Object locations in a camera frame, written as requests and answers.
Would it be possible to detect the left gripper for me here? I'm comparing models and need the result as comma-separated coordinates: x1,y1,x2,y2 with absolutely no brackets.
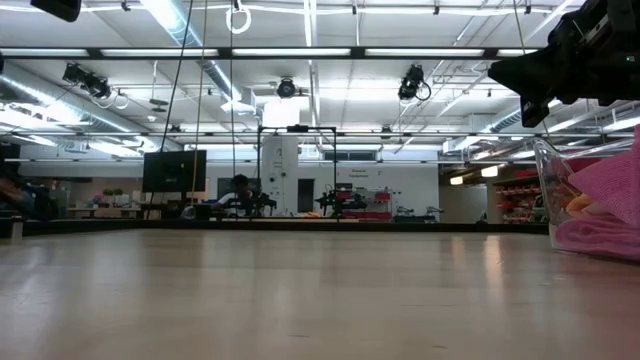
29,0,83,24

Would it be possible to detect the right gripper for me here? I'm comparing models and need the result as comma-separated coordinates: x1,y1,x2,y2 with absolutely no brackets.
487,47,601,129

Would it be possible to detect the clear plastic bin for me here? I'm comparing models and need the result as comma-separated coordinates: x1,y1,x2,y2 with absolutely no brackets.
532,137,640,264

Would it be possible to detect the pink microfiber towel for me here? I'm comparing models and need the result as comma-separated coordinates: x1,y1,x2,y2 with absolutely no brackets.
553,214,640,261
567,124,640,229

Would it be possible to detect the orange microfiber towel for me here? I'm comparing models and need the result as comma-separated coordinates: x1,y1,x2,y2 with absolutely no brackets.
564,192,594,216

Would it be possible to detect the red background object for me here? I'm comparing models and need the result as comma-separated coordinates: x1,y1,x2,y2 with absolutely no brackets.
564,157,601,174

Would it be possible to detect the black shelf with orange bins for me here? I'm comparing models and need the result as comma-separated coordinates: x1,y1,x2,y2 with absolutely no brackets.
492,168,546,225

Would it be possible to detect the black hanging device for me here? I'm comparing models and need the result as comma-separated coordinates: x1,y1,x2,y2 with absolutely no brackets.
398,63,432,101

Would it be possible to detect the person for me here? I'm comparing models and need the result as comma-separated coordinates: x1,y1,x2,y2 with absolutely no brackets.
214,173,254,212
0,174,56,221

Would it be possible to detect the black monitor screen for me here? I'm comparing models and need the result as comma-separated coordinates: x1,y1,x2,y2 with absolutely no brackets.
142,149,208,194

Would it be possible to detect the wooden bench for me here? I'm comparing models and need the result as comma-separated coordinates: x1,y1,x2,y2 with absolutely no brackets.
67,206,144,220

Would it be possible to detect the shelf with red bins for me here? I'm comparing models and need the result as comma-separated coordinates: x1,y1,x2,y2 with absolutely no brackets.
342,187,394,221

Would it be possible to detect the dark doorway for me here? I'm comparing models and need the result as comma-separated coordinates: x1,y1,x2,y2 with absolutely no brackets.
298,178,315,214

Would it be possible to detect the silver ceiling duct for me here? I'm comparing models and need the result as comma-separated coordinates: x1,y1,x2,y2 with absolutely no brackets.
0,62,134,134

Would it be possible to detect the white cable loop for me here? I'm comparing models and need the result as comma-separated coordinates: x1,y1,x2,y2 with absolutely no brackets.
92,88,130,111

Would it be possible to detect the black hanging cable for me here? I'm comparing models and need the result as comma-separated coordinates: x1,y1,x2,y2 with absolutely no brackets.
159,0,195,151

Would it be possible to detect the white cable ring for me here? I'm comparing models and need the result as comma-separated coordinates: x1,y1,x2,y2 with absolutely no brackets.
224,0,253,35

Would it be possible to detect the black background rig frame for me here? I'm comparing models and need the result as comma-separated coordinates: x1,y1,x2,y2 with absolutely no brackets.
257,124,339,221

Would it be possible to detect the black aluminium table frame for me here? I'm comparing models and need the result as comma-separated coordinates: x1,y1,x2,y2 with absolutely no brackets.
0,217,550,239

